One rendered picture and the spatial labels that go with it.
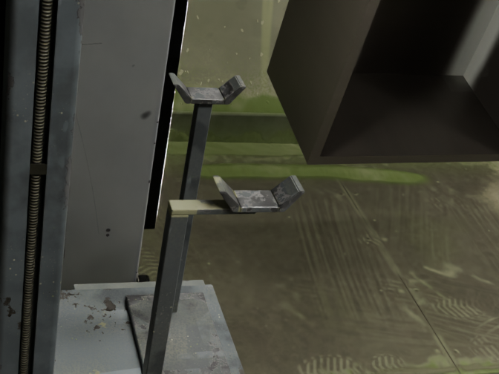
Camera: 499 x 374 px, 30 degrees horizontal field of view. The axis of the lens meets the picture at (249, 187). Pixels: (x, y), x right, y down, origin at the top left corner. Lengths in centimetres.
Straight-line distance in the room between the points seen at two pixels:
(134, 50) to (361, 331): 126
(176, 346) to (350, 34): 106
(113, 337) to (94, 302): 7
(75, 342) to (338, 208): 184
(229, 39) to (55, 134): 221
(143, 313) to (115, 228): 40
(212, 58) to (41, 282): 212
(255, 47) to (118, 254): 159
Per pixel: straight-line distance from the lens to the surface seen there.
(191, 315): 116
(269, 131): 306
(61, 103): 82
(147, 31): 136
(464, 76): 272
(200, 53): 299
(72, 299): 117
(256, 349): 228
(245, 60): 303
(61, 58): 80
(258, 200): 83
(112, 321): 115
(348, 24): 202
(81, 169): 146
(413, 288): 262
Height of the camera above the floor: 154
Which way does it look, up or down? 32 degrees down
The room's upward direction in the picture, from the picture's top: 12 degrees clockwise
